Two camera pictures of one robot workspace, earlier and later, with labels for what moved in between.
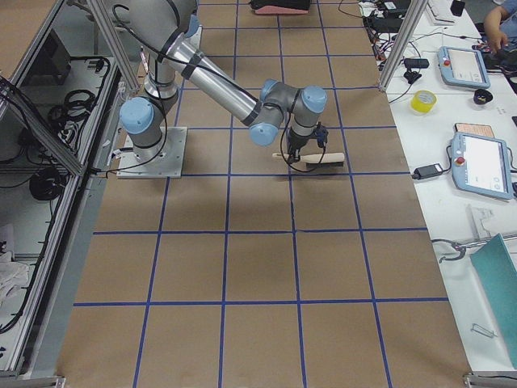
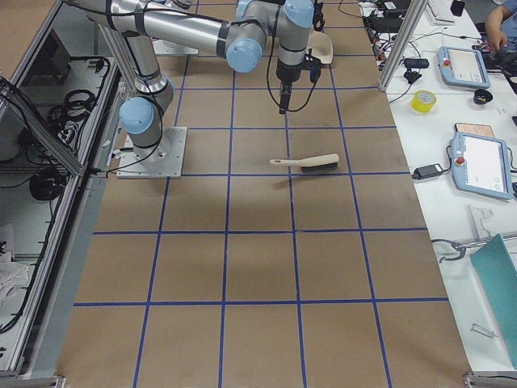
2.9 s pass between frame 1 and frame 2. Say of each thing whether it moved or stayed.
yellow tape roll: stayed
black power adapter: stayed
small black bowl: stayed
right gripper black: moved
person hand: stayed
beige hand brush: moved
